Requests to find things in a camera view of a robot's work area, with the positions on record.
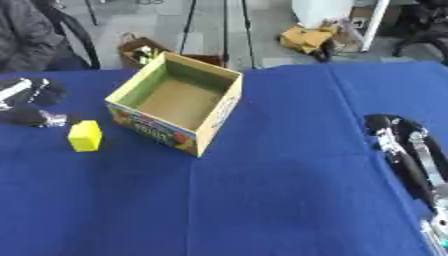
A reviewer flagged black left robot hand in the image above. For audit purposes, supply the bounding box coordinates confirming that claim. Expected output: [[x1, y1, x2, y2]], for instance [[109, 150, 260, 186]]
[[0, 77, 84, 129]]

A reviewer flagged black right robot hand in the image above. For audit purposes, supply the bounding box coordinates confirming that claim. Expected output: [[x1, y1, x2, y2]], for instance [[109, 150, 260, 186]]
[[362, 113, 448, 213]]

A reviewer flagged open cardboard box green inside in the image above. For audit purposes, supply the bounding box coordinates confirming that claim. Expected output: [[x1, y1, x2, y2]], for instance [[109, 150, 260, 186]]
[[103, 51, 245, 158]]

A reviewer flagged person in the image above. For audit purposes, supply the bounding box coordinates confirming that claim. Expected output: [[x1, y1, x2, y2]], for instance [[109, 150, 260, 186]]
[[0, 0, 91, 75]]

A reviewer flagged yellow rectangular block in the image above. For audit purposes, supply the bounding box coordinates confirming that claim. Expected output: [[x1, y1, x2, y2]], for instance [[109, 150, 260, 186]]
[[66, 119, 105, 153]]

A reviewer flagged brown bag with items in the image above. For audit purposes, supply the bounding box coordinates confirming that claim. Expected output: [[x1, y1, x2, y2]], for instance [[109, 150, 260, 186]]
[[117, 32, 226, 70]]

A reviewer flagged black office chair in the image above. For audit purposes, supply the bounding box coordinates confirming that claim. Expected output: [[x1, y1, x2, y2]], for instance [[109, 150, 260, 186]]
[[390, 0, 448, 66]]

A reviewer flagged white board stand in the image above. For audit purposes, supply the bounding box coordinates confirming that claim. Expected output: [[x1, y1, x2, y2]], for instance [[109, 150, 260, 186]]
[[290, 0, 392, 53]]

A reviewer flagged yellow bag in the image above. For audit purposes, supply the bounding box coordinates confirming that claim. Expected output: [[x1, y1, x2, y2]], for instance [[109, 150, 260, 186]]
[[276, 23, 342, 64]]

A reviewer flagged black tripod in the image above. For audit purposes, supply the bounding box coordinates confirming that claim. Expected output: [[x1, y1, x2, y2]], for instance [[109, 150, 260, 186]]
[[176, 0, 259, 70]]

